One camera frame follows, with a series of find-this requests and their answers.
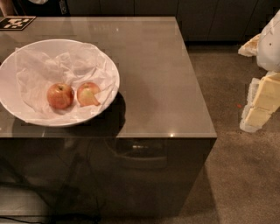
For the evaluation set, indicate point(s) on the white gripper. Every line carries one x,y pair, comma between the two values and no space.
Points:
269,46

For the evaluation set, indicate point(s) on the red apple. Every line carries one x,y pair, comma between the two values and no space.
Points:
60,96
86,94

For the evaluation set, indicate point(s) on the white bowl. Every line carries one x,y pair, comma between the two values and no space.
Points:
9,89

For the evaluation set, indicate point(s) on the dark cabinet row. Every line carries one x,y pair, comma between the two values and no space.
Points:
198,20

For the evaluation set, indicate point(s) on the white crumpled paper liner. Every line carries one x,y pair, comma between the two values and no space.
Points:
37,71

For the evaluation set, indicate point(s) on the black white fiducial marker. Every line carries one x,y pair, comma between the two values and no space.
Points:
15,23

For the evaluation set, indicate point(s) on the person in background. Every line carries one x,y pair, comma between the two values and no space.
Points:
38,8

